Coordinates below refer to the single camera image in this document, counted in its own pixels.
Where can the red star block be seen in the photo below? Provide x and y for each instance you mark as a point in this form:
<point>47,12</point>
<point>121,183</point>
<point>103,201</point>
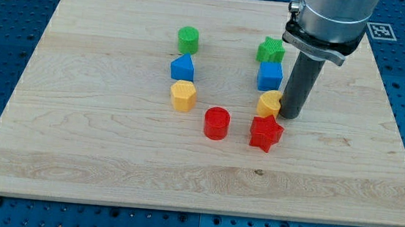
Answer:
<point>265,132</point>

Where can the yellow hexagon block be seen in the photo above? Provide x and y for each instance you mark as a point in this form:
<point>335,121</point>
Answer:
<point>183,95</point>

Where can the white fiducial marker tag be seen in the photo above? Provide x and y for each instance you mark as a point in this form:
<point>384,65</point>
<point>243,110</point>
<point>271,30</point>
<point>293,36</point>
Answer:
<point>381,31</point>

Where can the yellow heart block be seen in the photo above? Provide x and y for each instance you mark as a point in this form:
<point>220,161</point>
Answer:
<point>269,104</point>

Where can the red cylinder block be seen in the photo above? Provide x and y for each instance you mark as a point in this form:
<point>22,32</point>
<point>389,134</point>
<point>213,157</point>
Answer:
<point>216,122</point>

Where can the green cylinder block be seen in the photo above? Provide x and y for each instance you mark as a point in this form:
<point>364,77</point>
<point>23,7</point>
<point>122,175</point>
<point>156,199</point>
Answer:
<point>188,40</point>

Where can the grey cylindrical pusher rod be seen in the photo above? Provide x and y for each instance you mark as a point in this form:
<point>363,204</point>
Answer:
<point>300,83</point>

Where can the blue cube block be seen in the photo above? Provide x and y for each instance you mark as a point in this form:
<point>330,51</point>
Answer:
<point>269,76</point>

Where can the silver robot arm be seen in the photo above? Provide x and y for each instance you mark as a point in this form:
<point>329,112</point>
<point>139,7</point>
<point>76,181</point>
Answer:
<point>328,29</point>

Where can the light wooden board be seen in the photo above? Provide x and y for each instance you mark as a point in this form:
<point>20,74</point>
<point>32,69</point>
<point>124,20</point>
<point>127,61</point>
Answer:
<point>91,120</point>

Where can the blue triangle block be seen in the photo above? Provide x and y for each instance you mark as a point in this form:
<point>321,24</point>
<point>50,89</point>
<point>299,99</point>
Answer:
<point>183,68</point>

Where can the green star block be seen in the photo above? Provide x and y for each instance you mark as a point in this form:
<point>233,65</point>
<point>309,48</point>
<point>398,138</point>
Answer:
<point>270,50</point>

